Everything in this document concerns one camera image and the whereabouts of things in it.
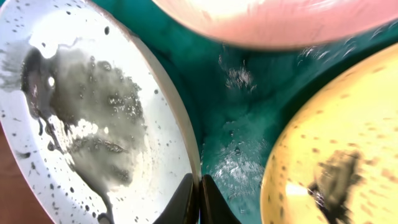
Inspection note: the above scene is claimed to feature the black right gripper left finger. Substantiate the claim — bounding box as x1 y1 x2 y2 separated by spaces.
154 173 199 224

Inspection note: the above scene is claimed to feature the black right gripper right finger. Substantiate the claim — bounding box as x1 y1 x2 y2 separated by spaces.
199 174 241 224

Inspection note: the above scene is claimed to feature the light blue speckled plate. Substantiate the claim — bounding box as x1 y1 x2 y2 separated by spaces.
1 1 200 223

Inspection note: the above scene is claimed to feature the white speckled plate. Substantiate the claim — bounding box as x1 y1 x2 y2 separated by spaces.
154 0 397 49

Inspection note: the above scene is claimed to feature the teal plastic tray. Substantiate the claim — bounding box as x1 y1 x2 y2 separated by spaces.
96 0 397 223

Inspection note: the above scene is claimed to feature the yellow green speckled plate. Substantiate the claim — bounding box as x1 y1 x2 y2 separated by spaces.
260 45 397 224

